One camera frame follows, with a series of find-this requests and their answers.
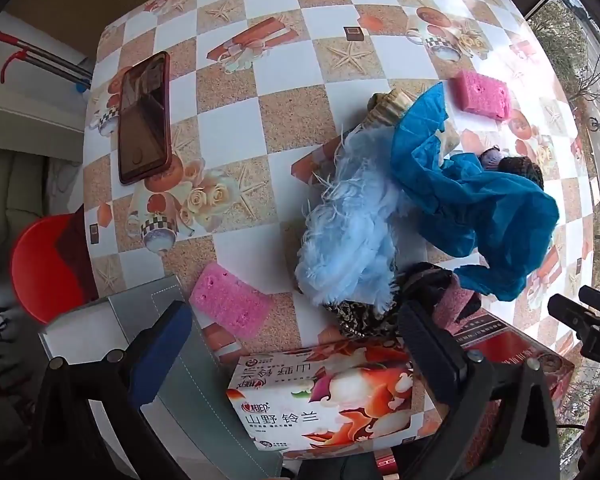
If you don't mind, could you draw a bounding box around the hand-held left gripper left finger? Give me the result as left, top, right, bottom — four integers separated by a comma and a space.
27, 300, 196, 480

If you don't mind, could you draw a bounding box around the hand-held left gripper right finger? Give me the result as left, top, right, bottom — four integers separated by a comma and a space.
395, 301, 561, 480

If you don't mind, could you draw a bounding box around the blue nonwoven cloth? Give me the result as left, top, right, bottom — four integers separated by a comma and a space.
390, 82, 561, 304

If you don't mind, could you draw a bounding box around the beige knit sock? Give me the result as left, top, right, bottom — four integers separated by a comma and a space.
362, 88, 417, 129

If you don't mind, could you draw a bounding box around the pink sponge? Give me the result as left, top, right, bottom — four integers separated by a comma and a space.
453, 70, 512, 122
432, 280, 482, 334
188, 261, 273, 343

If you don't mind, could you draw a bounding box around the grey stitched case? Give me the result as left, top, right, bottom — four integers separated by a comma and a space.
37, 274, 284, 480

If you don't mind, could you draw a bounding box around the red cardboard box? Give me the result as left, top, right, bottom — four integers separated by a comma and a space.
375, 309, 576, 480

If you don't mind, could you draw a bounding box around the black cloth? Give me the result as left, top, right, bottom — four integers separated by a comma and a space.
396, 262, 481, 322

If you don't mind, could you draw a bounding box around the leopard print cloth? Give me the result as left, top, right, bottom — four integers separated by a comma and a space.
324, 299, 407, 339

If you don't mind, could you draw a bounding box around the printed tissue box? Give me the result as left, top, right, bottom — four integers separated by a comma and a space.
225, 337, 444, 462

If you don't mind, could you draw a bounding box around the light blue fluffy cloth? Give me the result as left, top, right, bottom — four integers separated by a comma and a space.
293, 129, 407, 312

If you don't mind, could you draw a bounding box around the red plastic stool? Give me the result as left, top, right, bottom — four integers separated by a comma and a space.
10, 213, 98, 325

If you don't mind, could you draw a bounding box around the dark knit hat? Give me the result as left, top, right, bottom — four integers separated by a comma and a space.
496, 156, 546, 192

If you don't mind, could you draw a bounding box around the cream cushion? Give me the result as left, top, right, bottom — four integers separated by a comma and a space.
0, 149, 52, 243

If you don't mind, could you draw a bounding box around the smartphone in red case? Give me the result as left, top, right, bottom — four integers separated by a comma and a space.
117, 51, 172, 186

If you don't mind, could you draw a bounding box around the checkered printed tablecloth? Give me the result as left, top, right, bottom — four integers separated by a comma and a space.
81, 0, 598, 461

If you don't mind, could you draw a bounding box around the red-handled mop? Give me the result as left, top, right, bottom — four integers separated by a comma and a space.
0, 31, 94, 87

